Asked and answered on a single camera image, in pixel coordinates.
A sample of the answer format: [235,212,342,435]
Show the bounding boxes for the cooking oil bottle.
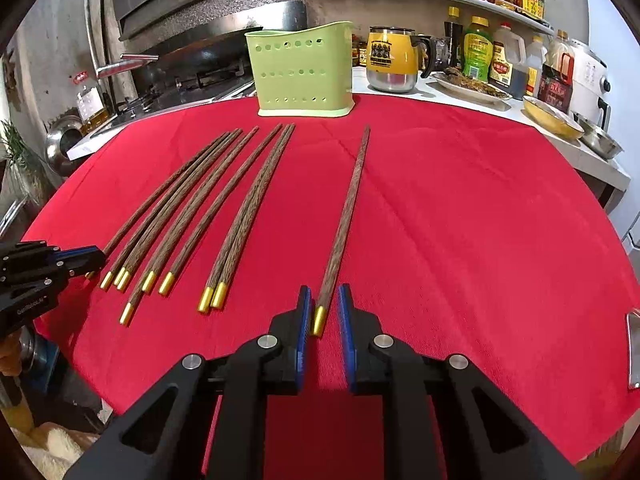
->
[76,86,110,136]

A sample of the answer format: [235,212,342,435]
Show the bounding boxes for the red table cloth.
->
[24,94,639,479]

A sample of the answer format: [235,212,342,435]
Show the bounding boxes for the black wok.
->
[132,27,259,93]

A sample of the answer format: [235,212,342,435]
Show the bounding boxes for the green plastic utensil holder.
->
[245,21,355,118]

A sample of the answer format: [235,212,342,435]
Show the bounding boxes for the steel bowl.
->
[574,113,624,160]

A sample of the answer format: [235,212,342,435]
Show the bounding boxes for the yellow bowl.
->
[523,96,585,141]

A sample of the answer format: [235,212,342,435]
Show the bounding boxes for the red label box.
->
[537,64,573,114]

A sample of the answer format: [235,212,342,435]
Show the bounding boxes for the plate with food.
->
[431,67,512,105]

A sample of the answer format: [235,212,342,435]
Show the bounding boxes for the white rice cooker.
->
[568,38,611,131]

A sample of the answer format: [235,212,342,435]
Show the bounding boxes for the yellow steel mug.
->
[366,26,436,93]

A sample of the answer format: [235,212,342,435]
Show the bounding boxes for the green label bottle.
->
[463,15,494,82]

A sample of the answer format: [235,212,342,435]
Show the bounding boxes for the white jug dark sauce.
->
[488,22,528,100]

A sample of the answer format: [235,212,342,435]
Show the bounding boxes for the dark soy sauce bottle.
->
[444,6,464,70]

